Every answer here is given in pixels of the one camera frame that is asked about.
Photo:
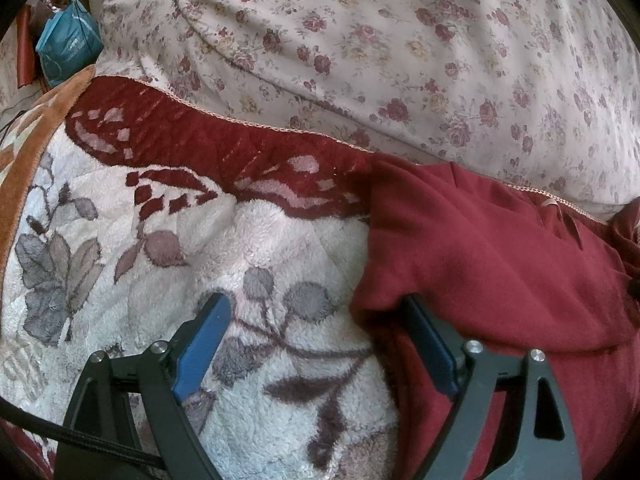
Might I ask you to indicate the blue plastic bag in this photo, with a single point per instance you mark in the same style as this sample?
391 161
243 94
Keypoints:
70 41

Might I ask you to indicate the dark red garment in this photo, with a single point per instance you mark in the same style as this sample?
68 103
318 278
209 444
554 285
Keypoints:
515 270

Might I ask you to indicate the white red floral blanket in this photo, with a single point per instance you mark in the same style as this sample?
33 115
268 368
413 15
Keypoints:
140 208

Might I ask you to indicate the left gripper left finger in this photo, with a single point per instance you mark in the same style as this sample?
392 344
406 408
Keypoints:
165 375

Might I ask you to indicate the floral quilt bundle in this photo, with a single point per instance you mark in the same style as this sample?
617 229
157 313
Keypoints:
539 93

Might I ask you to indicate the orange patterned blanket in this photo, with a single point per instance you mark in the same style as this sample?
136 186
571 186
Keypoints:
20 159

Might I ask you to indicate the red wooden furniture edge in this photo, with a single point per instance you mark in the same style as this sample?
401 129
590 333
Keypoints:
25 51

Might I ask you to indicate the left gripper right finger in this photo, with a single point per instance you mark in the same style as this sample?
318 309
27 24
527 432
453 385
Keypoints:
508 408

